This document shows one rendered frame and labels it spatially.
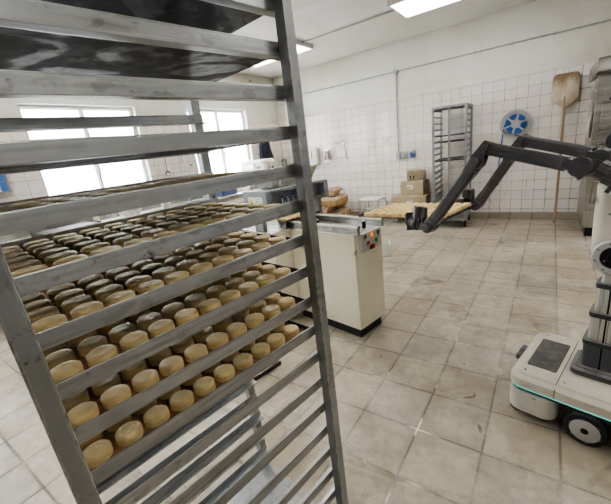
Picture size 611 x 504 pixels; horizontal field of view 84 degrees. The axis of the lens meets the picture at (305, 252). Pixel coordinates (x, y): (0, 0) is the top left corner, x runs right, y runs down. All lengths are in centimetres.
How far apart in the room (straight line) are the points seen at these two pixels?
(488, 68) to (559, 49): 85
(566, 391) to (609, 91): 389
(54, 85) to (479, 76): 611
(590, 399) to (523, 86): 497
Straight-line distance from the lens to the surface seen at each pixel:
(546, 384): 210
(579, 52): 636
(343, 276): 260
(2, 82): 64
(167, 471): 86
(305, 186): 85
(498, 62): 641
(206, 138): 73
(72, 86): 66
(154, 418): 83
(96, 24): 69
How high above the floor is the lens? 146
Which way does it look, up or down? 17 degrees down
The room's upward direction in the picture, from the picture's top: 7 degrees counter-clockwise
